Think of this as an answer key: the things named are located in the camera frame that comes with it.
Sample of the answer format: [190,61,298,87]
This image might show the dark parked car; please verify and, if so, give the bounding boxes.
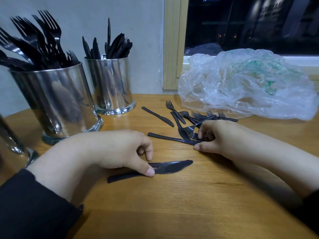
[185,43,222,56]

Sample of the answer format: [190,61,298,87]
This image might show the bunch of black forks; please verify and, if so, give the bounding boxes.
[0,10,80,72]

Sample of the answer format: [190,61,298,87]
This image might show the bunch of black knives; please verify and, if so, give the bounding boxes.
[82,17,134,60]

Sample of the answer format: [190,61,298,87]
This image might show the pile of black plastic cutlery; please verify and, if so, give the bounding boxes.
[141,99,240,146]

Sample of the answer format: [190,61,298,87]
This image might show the clear plastic bag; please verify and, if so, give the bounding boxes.
[178,48,319,121]

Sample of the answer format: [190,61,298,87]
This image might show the person's left forearm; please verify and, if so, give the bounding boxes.
[0,139,100,239]

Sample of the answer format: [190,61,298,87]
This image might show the person's right hand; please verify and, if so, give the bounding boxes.
[193,119,260,162]

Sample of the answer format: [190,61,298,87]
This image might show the person's left hand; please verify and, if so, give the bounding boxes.
[75,129,156,178]

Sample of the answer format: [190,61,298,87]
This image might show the person's right forearm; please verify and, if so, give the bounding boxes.
[249,137,319,232]

